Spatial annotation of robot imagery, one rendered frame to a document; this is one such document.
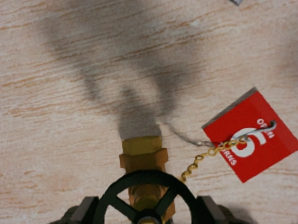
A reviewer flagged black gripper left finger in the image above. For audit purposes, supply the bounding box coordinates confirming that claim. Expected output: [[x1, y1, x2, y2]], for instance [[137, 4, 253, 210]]
[[48, 196, 99, 224]]

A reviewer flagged red tag with gold chain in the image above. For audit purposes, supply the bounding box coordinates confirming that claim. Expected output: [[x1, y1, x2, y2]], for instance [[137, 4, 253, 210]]
[[179, 91, 298, 183]]

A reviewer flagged brass valve manifold with black handwheels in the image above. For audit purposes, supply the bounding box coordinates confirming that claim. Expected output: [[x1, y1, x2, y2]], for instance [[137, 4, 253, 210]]
[[93, 135, 203, 224]]

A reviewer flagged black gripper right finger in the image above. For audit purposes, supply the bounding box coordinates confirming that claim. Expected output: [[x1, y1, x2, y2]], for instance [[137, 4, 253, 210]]
[[196, 196, 250, 224]]

